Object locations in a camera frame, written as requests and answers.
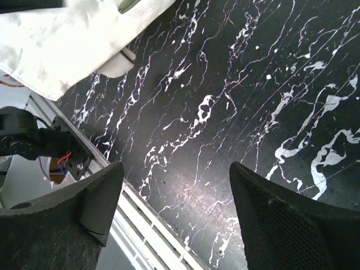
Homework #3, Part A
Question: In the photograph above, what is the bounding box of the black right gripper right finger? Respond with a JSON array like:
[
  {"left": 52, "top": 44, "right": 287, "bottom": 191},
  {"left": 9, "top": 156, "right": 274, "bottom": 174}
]
[{"left": 229, "top": 162, "right": 359, "bottom": 269}]

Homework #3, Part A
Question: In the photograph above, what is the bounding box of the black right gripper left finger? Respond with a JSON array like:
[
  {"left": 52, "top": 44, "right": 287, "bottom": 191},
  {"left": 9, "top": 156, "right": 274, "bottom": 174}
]
[{"left": 1, "top": 161, "right": 124, "bottom": 269}]

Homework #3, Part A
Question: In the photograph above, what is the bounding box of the white glove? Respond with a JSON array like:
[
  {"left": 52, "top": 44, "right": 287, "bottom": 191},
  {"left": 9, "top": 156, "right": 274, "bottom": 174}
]
[{"left": 1, "top": 0, "right": 172, "bottom": 101}]

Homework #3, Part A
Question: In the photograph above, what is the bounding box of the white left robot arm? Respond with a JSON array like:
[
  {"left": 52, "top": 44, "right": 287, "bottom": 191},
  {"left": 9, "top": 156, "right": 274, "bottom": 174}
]
[{"left": 1, "top": 106, "right": 71, "bottom": 160}]

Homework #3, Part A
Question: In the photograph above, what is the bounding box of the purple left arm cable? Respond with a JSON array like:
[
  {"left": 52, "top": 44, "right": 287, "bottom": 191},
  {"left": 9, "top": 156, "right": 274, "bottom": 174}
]
[{"left": 38, "top": 156, "right": 54, "bottom": 186}]

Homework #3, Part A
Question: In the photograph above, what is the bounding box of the aluminium front rail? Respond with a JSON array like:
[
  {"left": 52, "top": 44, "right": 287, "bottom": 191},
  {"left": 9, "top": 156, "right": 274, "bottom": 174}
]
[{"left": 28, "top": 92, "right": 207, "bottom": 269}]

